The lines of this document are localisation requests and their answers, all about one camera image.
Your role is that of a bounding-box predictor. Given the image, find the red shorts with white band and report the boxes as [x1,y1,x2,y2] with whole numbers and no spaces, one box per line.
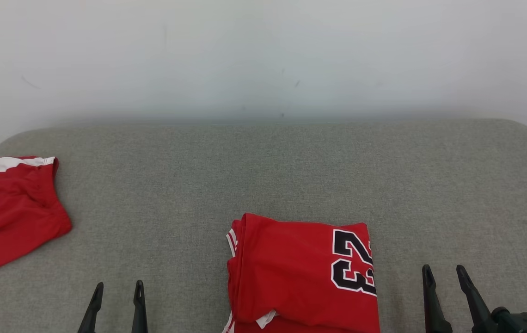
[0,156,73,281]

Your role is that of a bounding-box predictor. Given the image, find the red jersey with white sleeves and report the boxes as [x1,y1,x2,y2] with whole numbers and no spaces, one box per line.
[222,213,380,333]

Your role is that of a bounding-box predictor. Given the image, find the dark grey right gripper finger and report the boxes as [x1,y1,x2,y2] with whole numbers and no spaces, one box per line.
[422,265,453,333]
[456,265,497,333]

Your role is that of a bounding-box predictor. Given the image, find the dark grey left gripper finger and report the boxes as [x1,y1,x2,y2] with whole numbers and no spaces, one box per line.
[78,282,104,333]
[132,280,148,333]

